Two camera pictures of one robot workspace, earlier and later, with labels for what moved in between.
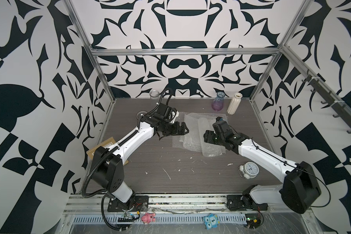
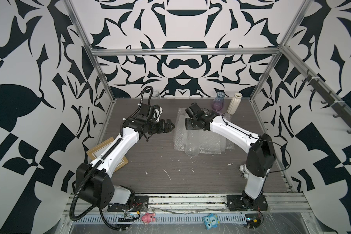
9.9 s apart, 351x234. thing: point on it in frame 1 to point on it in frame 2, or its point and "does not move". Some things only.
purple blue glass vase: (218, 102) does not move
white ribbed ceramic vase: (234, 103) does not move
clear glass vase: (154, 94) does not move
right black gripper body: (212, 137) to (190, 123)
